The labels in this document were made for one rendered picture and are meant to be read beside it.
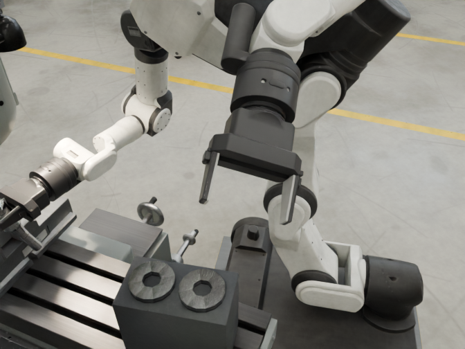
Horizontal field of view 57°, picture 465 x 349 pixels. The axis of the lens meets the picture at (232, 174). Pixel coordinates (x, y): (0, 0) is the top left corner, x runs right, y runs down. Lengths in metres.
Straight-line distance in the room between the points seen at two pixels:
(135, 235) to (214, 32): 0.83
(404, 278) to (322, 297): 0.25
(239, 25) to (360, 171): 2.42
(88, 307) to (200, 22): 0.69
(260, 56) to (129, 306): 0.52
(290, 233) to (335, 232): 1.36
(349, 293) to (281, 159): 0.88
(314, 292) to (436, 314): 1.07
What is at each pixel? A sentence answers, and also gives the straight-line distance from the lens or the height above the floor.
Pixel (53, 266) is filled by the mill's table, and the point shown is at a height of 0.93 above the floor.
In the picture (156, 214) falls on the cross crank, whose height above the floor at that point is 0.64.
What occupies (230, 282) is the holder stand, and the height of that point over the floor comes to 1.11.
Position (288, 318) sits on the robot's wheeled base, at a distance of 1.47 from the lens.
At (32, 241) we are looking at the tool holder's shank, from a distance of 1.16.
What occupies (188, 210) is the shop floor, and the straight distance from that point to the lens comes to 2.59.
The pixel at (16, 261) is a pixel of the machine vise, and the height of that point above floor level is 0.96.
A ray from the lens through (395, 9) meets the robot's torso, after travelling 0.91.
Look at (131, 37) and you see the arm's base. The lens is 1.14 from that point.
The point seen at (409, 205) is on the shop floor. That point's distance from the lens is 2.82.
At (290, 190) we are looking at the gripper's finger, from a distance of 0.54.
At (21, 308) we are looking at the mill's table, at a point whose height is 0.93.
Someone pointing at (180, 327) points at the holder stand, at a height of 1.08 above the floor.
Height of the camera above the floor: 1.81
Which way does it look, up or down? 40 degrees down
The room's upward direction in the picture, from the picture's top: straight up
